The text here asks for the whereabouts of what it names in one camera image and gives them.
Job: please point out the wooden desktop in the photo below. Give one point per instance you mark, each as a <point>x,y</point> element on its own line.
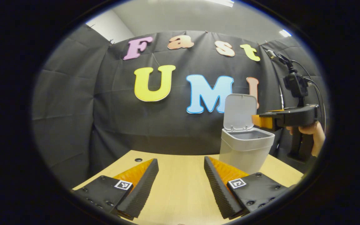
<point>180,187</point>

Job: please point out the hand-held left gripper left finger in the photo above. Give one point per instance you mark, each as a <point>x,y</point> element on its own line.
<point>137,193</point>

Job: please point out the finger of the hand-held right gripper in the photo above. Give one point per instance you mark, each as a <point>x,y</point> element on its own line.
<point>262,122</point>

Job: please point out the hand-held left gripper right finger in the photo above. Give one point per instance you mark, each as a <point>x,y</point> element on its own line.
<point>220,190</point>

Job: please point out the small ceiling light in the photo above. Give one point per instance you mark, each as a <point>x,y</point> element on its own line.
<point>285,32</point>

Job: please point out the ceiling light panel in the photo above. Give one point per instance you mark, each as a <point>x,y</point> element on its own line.
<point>222,2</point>

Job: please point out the white desktop garbage bin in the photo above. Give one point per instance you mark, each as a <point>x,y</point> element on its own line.
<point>242,150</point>

